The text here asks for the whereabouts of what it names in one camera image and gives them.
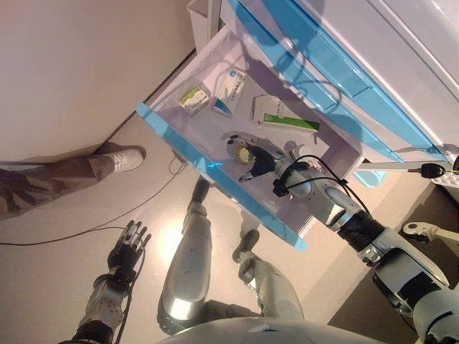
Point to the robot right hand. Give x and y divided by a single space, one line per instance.
267 157

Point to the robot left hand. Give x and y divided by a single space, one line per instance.
125 254

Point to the clear bottle yellow pills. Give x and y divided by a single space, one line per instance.
244 155

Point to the blue-fronted cart drawer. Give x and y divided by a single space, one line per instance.
172 132

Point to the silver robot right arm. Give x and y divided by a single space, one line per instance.
319 190

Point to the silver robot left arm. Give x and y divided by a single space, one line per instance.
104 304

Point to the white and blue medicine box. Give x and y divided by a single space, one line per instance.
231 89

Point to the green and white medicine box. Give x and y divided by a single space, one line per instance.
193 98

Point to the white box green stripe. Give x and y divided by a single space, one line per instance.
272 111

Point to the robot left leg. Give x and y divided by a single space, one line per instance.
186 272

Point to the robot leg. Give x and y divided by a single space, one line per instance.
186 272
272 283

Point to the person leg brown trousers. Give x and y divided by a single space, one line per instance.
54 179

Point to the light blue side bin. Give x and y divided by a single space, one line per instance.
369 177

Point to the robot right leg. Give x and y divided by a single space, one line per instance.
272 283

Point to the white side bin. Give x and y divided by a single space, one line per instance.
199 21

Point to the aluminium cart post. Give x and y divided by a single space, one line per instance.
387 165

